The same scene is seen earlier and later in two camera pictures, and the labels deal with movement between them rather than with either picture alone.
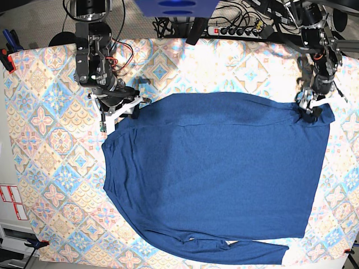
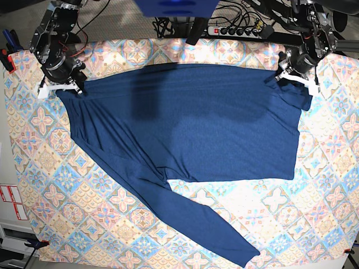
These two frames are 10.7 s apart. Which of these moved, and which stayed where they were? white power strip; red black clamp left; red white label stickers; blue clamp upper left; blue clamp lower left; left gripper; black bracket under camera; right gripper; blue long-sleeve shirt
Moved: blue long-sleeve shirt; right gripper; left gripper
Stayed: blue clamp lower left; red white label stickers; blue clamp upper left; white power strip; black bracket under camera; red black clamp left
